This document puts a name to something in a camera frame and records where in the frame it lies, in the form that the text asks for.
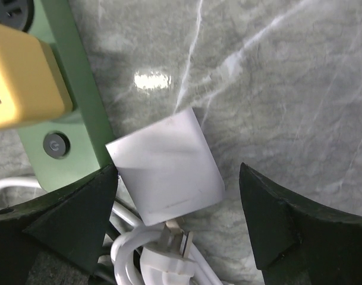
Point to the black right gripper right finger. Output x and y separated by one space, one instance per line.
296 240

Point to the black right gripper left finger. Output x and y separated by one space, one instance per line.
58 237

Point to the green power strip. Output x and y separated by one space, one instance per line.
71 148

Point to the yellow plug adapter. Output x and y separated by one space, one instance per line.
32 88

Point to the white plug adapter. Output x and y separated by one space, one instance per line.
168 168

